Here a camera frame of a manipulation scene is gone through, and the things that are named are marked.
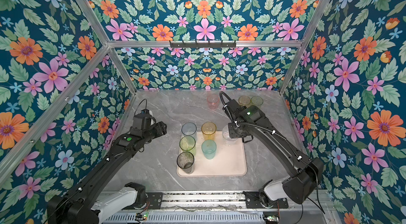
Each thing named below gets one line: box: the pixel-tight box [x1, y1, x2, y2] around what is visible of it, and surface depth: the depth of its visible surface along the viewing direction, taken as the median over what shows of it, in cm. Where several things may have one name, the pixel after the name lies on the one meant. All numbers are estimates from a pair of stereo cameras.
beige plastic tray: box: [177, 131, 248, 177], surface depth 86 cm
